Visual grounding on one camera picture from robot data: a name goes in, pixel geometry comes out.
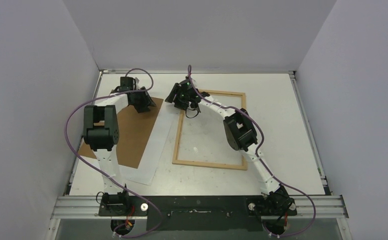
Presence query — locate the brown cardboard backing board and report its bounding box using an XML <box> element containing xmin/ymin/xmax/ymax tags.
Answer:
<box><xmin>78</xmin><ymin>96</ymin><xmax>163</xmax><ymax>169</ymax></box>

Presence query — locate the light wooden picture frame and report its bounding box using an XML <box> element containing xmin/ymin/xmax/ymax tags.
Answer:
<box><xmin>172</xmin><ymin>89</ymin><xmax>248</xmax><ymax>171</ymax></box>

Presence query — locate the white photo paper sheet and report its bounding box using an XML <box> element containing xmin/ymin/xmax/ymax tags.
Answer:
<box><xmin>117</xmin><ymin>98</ymin><xmax>179</xmax><ymax>185</ymax></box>

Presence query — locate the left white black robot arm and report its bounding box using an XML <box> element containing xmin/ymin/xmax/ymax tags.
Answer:
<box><xmin>83</xmin><ymin>76</ymin><xmax>155</xmax><ymax>216</ymax></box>

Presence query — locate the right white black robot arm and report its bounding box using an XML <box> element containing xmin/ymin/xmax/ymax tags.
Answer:
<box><xmin>165</xmin><ymin>78</ymin><xmax>297</xmax><ymax>217</ymax></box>

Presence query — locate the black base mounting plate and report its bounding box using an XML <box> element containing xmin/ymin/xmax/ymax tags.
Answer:
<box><xmin>97</xmin><ymin>194</ymin><xmax>297</xmax><ymax>233</ymax></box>

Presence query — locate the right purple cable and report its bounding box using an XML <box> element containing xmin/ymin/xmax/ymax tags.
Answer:
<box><xmin>187</xmin><ymin>64</ymin><xmax>317</xmax><ymax>239</ymax></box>

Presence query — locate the purple cable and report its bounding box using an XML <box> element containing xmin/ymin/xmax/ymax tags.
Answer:
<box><xmin>64</xmin><ymin>68</ymin><xmax>165</xmax><ymax>239</ymax></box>
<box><xmin>187</xmin><ymin>64</ymin><xmax>317</xmax><ymax>239</ymax></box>

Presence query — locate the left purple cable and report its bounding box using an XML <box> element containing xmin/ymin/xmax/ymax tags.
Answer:
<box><xmin>64</xmin><ymin>68</ymin><xmax>165</xmax><ymax>239</ymax></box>

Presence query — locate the aluminium front rail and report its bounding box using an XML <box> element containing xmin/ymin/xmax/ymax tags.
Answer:
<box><xmin>51</xmin><ymin>195</ymin><xmax>349</xmax><ymax>220</ymax></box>

